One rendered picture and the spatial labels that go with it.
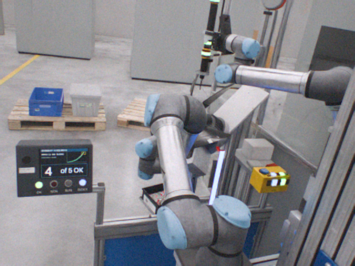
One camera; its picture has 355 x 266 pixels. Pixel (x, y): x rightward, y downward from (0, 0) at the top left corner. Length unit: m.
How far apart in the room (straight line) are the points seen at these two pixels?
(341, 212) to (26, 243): 2.28
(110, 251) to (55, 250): 1.08
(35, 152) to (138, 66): 6.03
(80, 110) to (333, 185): 3.91
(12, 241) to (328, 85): 2.34
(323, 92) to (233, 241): 0.57
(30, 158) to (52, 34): 7.65
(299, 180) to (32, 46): 7.77
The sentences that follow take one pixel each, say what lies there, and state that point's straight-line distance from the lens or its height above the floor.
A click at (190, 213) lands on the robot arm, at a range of 0.90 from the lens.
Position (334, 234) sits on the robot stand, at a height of 1.34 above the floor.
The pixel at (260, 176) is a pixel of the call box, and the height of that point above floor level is 1.06.
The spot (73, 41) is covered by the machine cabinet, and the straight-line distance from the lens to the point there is 8.72.
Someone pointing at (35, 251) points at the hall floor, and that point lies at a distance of 2.63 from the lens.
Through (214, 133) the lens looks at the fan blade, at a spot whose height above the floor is 1.20.
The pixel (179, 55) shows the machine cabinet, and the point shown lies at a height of 0.65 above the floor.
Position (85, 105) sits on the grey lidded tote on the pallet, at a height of 0.32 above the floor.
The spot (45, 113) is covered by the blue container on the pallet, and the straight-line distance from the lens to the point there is 4.48.
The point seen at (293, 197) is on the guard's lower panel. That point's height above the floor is 0.73.
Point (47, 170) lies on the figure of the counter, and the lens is 1.24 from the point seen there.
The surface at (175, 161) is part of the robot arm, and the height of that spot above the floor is 1.33.
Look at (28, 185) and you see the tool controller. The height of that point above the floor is 1.11.
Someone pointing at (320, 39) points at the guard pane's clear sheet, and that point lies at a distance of 2.07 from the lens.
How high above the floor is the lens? 1.79
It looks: 23 degrees down
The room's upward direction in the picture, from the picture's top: 8 degrees clockwise
